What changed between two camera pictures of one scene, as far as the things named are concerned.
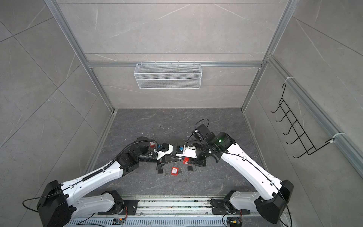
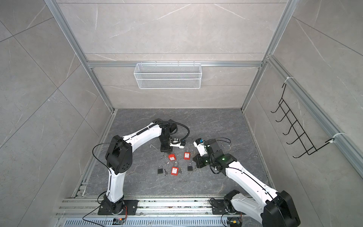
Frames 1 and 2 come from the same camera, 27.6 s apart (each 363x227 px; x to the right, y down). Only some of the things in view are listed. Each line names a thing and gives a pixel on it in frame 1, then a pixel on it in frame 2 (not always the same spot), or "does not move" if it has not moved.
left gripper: x=171 y=158 -> x=165 y=149
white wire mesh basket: x=168 y=76 does not move
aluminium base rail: x=171 y=211 does not move
